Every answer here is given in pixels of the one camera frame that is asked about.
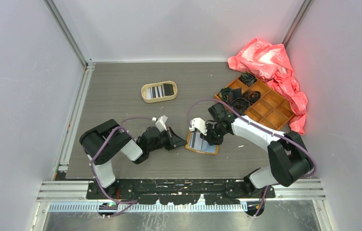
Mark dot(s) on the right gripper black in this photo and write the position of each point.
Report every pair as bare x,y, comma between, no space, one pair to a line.
210,140

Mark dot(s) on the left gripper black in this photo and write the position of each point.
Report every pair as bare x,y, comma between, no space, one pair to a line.
174,141

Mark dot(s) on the white striped credit card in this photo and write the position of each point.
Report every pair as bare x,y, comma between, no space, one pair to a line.
195,141

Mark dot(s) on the orange card holder wallet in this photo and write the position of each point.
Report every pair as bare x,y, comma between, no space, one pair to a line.
206,148

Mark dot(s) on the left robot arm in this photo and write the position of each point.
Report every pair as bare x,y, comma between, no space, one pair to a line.
104,141

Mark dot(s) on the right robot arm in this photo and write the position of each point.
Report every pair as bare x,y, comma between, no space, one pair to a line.
287,154

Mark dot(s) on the black card in tray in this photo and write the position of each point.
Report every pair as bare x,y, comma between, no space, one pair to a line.
168,89

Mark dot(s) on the stack of striped cards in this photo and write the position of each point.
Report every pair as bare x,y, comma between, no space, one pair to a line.
154,92

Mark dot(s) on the dark rolled item lower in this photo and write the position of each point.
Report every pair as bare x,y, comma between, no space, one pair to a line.
240,105

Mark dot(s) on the dark rolled item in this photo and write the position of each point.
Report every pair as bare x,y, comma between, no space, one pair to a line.
252,96
248,78
228,95
240,105

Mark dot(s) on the dark rolled item left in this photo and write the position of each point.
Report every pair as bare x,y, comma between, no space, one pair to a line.
228,95

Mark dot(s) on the dark rolled item right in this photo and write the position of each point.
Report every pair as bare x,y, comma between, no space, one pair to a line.
252,96

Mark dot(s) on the beige oval tray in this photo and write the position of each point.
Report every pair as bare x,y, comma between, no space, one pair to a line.
165,98

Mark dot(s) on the orange compartment organizer box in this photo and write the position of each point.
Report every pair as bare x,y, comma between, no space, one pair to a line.
271,110

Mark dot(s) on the dark rolled item upper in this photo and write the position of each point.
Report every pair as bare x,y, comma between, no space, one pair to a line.
248,78

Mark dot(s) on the pink plastic bag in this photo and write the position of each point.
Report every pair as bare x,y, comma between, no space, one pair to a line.
270,64

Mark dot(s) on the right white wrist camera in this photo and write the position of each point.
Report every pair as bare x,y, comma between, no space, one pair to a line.
198,124

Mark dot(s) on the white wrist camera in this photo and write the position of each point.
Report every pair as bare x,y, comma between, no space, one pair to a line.
160,122
198,124

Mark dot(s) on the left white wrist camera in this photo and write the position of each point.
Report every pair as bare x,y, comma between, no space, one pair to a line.
160,122

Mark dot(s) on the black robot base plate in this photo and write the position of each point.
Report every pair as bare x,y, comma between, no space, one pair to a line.
185,191

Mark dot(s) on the aluminium front rail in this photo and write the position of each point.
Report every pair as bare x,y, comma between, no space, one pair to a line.
85,196

